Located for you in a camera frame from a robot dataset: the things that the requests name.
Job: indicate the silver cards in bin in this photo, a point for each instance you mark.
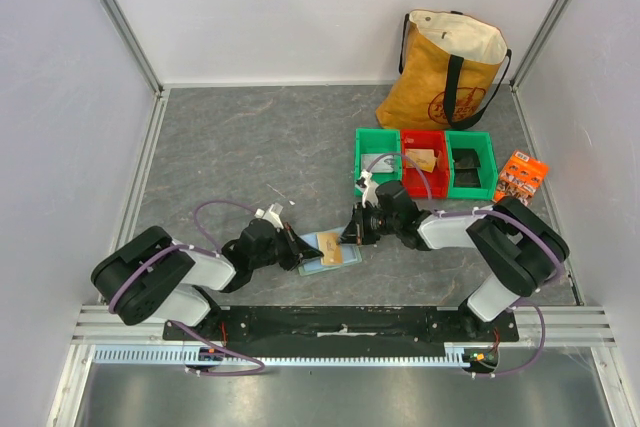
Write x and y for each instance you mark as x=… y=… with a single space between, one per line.
x=377 y=163

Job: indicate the green bin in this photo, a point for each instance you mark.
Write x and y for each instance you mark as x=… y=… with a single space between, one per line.
x=370 y=141
x=480 y=142

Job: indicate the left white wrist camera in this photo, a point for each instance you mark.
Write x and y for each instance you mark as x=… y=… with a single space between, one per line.
x=271 y=214

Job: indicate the right green bin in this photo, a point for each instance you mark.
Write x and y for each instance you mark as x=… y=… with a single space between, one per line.
x=480 y=142

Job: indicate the light green card holder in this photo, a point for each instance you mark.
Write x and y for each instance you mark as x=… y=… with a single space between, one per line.
x=350 y=252

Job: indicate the orange credit card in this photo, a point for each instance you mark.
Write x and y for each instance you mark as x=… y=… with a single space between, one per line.
x=329 y=246

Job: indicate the orange packet box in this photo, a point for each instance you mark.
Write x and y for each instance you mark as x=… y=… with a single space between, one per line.
x=520 y=178

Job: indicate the black cards in bin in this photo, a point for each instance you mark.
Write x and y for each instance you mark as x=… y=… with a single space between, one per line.
x=466 y=165

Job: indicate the grey cable duct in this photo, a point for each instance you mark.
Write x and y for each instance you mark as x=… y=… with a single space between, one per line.
x=194 y=355

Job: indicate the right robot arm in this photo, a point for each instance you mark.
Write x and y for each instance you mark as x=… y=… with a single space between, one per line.
x=522 y=251

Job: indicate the brown cards in bin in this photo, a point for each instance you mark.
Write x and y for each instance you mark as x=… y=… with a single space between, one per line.
x=425 y=160

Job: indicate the red bin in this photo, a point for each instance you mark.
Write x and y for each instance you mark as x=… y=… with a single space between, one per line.
x=439 y=179

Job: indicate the aluminium frame rail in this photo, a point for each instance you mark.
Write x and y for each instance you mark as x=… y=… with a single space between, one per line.
x=557 y=326

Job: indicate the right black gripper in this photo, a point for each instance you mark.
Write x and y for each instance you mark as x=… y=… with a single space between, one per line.
x=361 y=224

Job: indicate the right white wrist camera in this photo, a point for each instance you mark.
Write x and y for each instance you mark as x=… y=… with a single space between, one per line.
x=367 y=186

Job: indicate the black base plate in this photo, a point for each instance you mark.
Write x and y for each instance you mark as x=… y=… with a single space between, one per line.
x=253 y=324

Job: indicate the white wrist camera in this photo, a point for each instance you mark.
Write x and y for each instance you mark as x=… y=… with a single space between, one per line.
x=367 y=186
x=271 y=214

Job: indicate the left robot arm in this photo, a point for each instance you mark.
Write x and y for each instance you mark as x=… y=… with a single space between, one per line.
x=156 y=276

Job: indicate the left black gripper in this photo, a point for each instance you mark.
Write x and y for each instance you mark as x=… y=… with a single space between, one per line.
x=297 y=249

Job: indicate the left green bin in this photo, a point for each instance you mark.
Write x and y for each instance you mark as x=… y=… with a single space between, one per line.
x=370 y=141

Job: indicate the yellow tote bag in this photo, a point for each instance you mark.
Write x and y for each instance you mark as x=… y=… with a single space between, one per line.
x=447 y=64

